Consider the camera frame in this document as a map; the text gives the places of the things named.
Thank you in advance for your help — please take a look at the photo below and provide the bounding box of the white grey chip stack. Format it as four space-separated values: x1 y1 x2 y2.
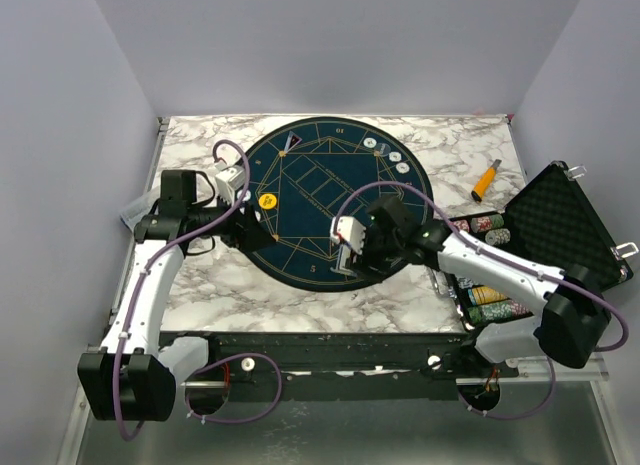
485 228 511 247

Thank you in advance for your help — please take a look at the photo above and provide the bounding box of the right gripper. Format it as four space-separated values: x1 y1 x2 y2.
345 222 403 283

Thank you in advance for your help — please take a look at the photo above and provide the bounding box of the black poker chip case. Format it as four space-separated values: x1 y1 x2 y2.
429 160 640 332

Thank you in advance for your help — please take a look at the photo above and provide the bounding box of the aluminium frame rail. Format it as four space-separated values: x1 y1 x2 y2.
79 347 609 389

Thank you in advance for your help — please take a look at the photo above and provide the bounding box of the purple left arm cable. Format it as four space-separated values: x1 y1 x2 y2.
112 140 284 441

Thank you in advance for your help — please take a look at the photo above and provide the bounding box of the yellow dealer button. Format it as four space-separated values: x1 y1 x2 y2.
258 193 278 210

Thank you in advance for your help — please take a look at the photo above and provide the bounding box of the clear big blind button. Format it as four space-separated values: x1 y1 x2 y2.
374 142 391 157

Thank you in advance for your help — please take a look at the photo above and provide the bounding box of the round blue poker mat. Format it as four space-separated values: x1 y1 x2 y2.
246 117 434 292

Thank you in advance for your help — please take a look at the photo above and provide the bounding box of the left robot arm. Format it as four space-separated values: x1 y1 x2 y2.
77 166 275 424

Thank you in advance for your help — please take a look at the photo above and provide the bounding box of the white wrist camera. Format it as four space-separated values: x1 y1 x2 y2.
329 216 366 255
214 165 246 206

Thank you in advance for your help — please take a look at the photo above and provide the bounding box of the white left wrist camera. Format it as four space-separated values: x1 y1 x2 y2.
214 165 246 206

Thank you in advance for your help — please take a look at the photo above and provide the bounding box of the clear plastic screw box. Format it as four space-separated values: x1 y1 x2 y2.
119 193 155 231

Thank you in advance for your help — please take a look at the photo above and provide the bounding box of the yellow utility knife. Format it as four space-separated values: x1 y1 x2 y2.
471 159 502 203

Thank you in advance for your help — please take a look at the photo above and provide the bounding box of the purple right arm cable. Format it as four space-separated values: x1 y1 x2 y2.
333 182 630 421

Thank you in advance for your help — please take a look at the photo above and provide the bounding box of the blue playing card box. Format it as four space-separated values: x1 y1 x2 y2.
331 245 358 276

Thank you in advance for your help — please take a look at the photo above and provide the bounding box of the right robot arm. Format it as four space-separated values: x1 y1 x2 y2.
330 195 612 377

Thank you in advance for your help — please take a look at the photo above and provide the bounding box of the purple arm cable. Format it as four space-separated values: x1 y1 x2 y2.
112 140 284 441
333 182 630 421

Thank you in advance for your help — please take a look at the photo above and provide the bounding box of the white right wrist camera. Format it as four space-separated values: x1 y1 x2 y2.
329 216 366 255

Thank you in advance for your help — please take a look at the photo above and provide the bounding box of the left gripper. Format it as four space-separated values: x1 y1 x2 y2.
189 188 277 252

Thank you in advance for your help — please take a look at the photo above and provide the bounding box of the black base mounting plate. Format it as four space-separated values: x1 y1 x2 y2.
169 327 521 404

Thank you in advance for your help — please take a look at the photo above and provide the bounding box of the yellow chip stack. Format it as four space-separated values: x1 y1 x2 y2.
468 286 508 306

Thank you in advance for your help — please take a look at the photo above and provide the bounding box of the dark green chip stack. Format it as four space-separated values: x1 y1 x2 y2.
470 214 504 233

